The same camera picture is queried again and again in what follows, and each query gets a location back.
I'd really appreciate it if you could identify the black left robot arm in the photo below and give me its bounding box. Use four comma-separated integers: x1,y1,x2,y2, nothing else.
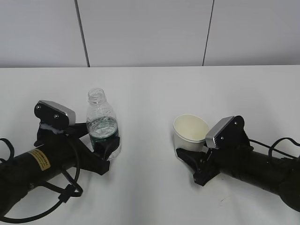
0,123,120,215

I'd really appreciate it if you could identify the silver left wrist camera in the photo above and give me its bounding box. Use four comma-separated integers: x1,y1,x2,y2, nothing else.
34,100,76,129

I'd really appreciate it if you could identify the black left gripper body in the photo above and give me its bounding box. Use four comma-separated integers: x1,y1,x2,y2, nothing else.
34,124,110,175

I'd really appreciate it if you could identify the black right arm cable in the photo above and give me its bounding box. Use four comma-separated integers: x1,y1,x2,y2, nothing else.
248,137,300,160

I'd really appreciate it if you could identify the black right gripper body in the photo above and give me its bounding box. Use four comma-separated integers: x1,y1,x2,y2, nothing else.
193,130,253,186

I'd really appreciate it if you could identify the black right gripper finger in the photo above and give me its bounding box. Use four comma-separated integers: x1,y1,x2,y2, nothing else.
176,148,208,173

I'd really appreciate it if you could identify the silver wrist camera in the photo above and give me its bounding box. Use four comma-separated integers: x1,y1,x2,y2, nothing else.
34,100,76,129
205,115,245,149

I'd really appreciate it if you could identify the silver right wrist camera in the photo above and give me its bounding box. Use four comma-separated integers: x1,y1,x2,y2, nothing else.
205,115,245,149

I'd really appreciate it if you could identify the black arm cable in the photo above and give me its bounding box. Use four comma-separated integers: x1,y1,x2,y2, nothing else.
0,131,84,223
248,137,300,160

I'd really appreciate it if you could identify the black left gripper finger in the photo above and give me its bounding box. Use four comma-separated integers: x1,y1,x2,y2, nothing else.
92,137,121,161
70,123,89,138

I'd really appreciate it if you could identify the clear green-label water bottle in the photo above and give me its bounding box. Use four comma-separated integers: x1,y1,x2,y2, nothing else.
86,88,122,162

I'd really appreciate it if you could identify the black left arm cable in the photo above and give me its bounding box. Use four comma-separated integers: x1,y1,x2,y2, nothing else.
0,131,84,223

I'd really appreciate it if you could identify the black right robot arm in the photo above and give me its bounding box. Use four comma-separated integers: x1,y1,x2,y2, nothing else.
176,115,300,211

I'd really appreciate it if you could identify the white paper cup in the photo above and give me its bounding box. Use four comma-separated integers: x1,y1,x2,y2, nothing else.
173,114,210,152

